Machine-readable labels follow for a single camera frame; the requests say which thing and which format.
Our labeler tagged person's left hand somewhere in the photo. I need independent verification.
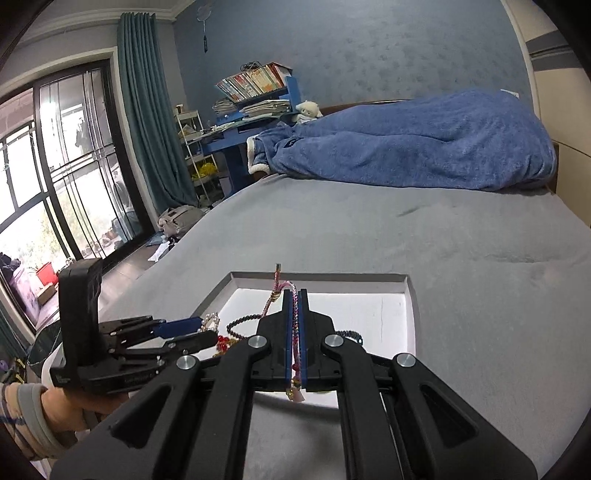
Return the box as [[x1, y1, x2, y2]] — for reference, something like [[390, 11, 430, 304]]
[[41, 387, 114, 432]]

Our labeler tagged glass sliding door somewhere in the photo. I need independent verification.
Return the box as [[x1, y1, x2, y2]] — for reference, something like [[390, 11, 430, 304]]
[[0, 58, 155, 324]]

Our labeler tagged grey backpack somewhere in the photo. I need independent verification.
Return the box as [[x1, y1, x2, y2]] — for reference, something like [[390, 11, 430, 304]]
[[158, 205, 206, 236]]

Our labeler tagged grey bed cover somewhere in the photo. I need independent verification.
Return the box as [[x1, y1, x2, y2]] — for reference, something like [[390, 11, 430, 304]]
[[99, 173, 591, 480]]

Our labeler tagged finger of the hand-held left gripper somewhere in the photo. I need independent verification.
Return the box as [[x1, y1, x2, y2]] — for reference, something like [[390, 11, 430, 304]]
[[120, 316, 204, 344], [115, 330, 219, 365]]

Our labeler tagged small dark bead bracelet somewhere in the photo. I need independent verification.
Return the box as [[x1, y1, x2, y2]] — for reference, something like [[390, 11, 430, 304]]
[[226, 313, 365, 347]]

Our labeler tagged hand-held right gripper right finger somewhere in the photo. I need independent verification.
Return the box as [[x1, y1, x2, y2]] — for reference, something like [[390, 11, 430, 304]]
[[298, 288, 539, 480]]

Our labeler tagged blue fleece blanket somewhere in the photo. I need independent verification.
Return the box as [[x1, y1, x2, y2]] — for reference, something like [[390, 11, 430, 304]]
[[247, 90, 555, 192]]

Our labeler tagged grey cardboard box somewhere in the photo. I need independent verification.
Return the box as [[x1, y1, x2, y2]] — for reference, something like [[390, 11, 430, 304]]
[[196, 271, 420, 411]]

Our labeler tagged white shelf rack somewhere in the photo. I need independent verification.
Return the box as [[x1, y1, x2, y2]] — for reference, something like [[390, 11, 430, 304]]
[[174, 105, 222, 206]]

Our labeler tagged beige wardrobe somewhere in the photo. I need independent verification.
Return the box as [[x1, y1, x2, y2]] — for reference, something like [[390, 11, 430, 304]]
[[503, 0, 591, 227]]

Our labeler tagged red gold charm bracelet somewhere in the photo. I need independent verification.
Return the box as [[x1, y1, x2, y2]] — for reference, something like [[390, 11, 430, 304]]
[[213, 335, 238, 361]]

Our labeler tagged blue desk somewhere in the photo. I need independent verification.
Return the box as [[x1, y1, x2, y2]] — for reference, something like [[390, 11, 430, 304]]
[[201, 76, 301, 192]]

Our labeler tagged row of colourful books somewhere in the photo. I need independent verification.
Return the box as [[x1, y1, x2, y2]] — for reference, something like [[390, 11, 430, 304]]
[[216, 64, 294, 103]]

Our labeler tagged pink braided bracelet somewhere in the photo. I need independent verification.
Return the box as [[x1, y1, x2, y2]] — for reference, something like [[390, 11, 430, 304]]
[[261, 263, 308, 403]]

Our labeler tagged teal curtain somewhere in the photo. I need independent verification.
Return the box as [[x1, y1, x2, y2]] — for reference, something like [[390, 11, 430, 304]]
[[115, 13, 197, 227]]

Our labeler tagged white plush toy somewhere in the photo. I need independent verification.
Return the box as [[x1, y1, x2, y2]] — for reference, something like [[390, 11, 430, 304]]
[[294, 100, 323, 124]]

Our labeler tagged white paper sheet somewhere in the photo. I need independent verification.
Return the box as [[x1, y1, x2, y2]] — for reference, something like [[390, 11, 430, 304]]
[[147, 242, 174, 264]]

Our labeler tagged person's left forearm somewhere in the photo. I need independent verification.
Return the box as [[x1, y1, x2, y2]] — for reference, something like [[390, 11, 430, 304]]
[[0, 381, 75, 462]]

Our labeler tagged stack of papers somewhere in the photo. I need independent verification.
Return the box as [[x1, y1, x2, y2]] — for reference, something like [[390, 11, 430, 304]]
[[212, 98, 293, 121]]

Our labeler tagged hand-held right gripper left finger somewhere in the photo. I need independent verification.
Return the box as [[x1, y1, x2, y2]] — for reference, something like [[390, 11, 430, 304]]
[[50, 288, 301, 480]]

